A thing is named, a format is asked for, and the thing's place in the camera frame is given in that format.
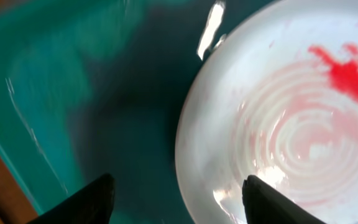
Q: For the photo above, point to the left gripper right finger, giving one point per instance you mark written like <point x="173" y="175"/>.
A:
<point x="265" y="205"/>

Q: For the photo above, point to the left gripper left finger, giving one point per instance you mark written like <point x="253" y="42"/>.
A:
<point x="92" y="204"/>

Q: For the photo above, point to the light blue plate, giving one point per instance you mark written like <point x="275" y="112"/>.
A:
<point x="279" y="100"/>

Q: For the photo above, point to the teal plastic tray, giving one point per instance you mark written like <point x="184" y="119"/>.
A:
<point x="95" y="87"/>

